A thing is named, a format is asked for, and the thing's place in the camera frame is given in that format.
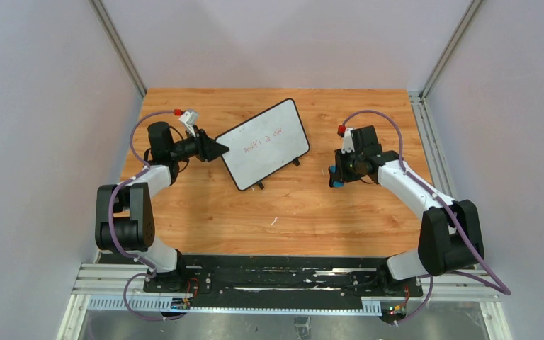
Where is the blue black whiteboard eraser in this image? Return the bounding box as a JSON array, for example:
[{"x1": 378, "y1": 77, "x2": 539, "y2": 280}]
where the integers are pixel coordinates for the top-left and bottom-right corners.
[{"x1": 327, "y1": 164, "x2": 345, "y2": 188}]

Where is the white whiteboard black frame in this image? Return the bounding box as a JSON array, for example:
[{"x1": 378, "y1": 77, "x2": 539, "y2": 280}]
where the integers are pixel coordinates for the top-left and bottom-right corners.
[{"x1": 215, "y1": 98, "x2": 310, "y2": 191}]

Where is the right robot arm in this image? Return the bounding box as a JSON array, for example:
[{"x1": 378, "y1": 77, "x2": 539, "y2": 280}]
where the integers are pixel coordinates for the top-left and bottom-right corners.
[{"x1": 329, "y1": 125, "x2": 484, "y2": 281}]

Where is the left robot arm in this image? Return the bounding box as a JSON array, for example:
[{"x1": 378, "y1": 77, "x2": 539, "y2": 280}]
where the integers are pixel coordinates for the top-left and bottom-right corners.
[{"x1": 95, "y1": 121, "x2": 230, "y2": 281}]

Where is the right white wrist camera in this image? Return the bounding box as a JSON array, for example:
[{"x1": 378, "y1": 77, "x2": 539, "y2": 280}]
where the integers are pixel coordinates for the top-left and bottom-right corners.
[{"x1": 341, "y1": 127, "x2": 355, "y2": 154}]

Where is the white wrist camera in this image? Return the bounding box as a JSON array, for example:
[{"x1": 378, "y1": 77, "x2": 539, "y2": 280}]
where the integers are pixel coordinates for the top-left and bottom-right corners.
[
  {"x1": 341, "y1": 127, "x2": 355, "y2": 154},
  {"x1": 178, "y1": 109, "x2": 199, "y2": 137}
]

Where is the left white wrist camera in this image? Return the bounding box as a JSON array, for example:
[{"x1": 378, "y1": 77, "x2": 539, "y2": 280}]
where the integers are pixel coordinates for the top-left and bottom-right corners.
[{"x1": 178, "y1": 109, "x2": 199, "y2": 137}]

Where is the right side aluminium rail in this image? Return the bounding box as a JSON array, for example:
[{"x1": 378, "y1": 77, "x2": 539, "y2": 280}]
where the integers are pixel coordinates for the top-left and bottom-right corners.
[{"x1": 408, "y1": 91, "x2": 457, "y2": 197}]

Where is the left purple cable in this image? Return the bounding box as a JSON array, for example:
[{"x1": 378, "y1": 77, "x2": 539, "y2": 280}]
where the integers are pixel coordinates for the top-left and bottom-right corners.
[{"x1": 108, "y1": 108, "x2": 188, "y2": 322}]

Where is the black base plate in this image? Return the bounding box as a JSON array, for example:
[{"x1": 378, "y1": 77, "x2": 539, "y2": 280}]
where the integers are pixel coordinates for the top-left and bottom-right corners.
[{"x1": 143, "y1": 254, "x2": 422, "y2": 309}]

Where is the left aluminium corner post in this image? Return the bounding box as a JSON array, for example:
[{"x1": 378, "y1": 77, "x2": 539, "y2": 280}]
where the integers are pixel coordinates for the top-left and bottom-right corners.
[{"x1": 88, "y1": 0, "x2": 147, "y2": 98}]

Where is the aluminium corner post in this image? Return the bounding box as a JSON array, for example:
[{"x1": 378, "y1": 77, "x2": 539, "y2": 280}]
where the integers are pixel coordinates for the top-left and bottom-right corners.
[
  {"x1": 88, "y1": 0, "x2": 147, "y2": 98},
  {"x1": 419, "y1": 0, "x2": 485, "y2": 101}
]

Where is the aluminium frame rail front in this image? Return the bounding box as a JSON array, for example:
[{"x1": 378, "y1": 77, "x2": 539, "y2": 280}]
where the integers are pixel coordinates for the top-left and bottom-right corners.
[{"x1": 72, "y1": 263, "x2": 501, "y2": 302}]

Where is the slotted cable duct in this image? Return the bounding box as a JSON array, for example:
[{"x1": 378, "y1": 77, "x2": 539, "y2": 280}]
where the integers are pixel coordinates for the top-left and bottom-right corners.
[{"x1": 87, "y1": 295, "x2": 383, "y2": 317}]

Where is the right aluminium corner post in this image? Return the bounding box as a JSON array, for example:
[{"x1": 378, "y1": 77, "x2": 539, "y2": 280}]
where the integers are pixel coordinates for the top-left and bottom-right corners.
[{"x1": 419, "y1": 0, "x2": 485, "y2": 101}]

